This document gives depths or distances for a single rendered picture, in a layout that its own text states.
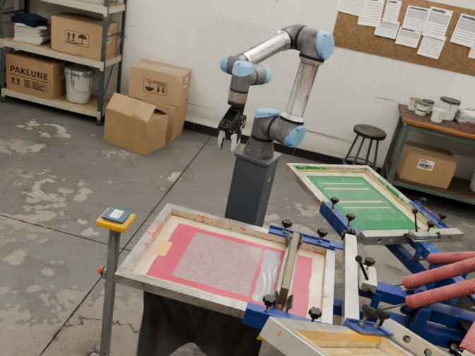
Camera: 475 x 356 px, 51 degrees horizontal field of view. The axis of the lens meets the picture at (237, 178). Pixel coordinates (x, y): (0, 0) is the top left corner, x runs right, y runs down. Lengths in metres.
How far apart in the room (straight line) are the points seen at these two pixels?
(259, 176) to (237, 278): 0.64
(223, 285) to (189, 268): 0.15
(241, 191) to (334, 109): 3.30
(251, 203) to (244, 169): 0.18
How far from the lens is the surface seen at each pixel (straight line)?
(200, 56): 5.76
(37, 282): 3.41
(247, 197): 2.49
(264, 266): 2.06
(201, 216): 2.25
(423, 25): 5.53
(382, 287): 2.03
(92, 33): 5.64
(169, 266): 1.97
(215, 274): 1.97
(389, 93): 5.64
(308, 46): 2.25
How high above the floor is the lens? 2.12
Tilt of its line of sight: 25 degrees down
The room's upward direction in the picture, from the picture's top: 11 degrees clockwise
